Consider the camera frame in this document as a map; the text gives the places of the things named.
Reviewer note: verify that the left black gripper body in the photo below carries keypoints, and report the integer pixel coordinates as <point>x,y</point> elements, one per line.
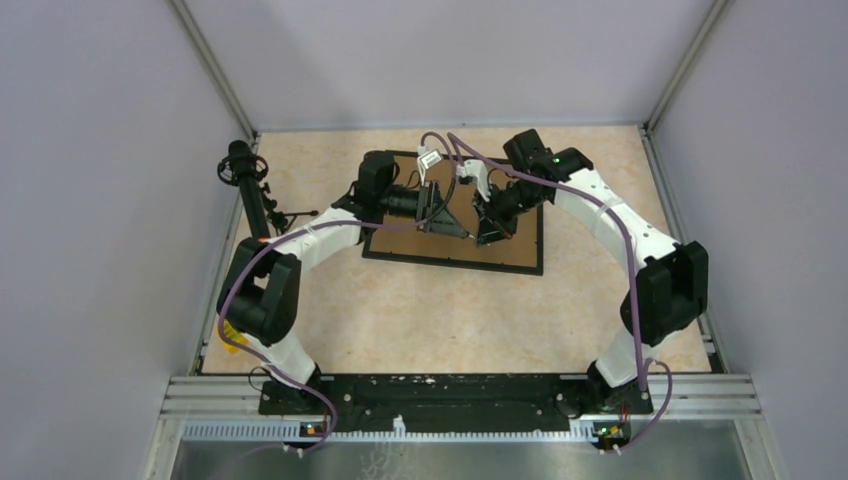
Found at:
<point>426,199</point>

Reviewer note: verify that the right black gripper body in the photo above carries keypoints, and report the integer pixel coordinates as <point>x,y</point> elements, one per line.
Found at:
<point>510,203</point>

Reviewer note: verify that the black picture frame brown backing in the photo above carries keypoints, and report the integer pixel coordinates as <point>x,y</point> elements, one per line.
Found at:
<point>522,254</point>

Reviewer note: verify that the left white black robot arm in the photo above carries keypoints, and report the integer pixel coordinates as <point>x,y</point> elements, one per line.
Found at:
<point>258,303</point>

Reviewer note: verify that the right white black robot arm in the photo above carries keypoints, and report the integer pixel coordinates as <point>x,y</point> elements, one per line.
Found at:
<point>667,279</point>

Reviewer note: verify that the black microphone orange tip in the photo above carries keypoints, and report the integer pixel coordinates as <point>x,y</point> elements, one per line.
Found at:
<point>244,169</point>

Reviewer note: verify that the yellow screw bit box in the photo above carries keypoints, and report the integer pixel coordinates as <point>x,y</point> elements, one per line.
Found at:
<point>231,338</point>

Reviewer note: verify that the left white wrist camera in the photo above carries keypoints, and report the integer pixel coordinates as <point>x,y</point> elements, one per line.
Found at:
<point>426,159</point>

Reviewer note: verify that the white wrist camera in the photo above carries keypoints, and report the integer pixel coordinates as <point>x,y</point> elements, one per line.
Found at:
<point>426,159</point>
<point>475,172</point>

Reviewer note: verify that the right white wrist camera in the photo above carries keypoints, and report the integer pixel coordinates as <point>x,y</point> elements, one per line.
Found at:
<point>475,172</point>

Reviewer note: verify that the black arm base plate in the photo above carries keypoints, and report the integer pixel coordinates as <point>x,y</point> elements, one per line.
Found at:
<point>575,394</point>

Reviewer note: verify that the white slotted cable duct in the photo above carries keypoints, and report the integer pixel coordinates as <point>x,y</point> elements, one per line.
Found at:
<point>289,431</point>

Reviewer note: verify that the aluminium front rail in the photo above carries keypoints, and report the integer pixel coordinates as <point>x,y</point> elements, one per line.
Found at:
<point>687,396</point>

